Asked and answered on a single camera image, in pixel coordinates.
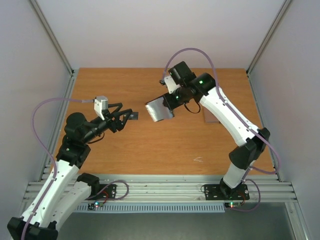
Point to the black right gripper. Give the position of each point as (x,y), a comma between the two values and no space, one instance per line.
(167,101)

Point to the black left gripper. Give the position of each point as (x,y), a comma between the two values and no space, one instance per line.
(117,124)

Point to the black credit card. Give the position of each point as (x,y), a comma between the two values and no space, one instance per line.
(133,116)

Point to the black leather card holder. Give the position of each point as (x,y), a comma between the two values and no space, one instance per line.
(157,110)

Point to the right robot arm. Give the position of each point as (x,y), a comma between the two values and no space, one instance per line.
(183,85)

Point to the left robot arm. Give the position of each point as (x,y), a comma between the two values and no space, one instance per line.
(50,209)

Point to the beige leather card holder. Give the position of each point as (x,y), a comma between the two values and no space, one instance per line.
(209,117)

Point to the left circuit board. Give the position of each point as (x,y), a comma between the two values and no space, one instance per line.
(95,205)

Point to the circuit board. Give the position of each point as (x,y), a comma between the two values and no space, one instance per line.
(232,205)
(95,205)

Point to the right circuit board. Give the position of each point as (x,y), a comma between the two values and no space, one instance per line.
(232,205)

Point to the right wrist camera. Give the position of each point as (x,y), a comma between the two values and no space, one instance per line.
(170,84)

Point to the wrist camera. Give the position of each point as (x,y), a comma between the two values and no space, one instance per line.
(100,105)
(170,84)

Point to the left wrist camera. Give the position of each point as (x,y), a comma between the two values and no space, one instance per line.
(100,105)

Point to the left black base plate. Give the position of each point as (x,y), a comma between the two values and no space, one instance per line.
(105,193)

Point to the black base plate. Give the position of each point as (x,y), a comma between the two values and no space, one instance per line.
(105,193)
(212,192)

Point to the grey slotted cable duct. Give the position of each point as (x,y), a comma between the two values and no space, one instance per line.
(141,208)

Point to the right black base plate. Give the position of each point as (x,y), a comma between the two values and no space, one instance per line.
(212,192)

